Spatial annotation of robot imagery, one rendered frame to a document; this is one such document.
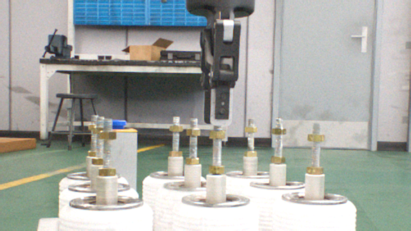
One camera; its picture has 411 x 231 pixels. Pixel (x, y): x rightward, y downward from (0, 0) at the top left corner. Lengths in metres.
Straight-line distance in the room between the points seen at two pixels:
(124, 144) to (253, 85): 4.69
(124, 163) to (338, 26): 4.81
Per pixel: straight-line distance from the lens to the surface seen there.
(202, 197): 0.65
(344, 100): 5.64
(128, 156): 0.99
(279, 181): 0.77
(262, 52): 5.66
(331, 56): 5.65
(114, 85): 5.89
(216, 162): 0.63
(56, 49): 5.20
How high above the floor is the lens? 0.35
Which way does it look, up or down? 4 degrees down
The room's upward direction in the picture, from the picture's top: 1 degrees clockwise
